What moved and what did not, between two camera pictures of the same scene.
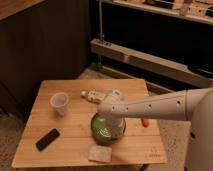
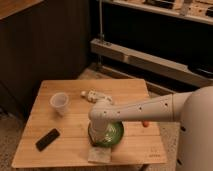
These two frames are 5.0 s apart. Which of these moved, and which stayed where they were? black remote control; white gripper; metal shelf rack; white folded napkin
Moved: white gripper
Stayed: white folded napkin; black remote control; metal shelf rack
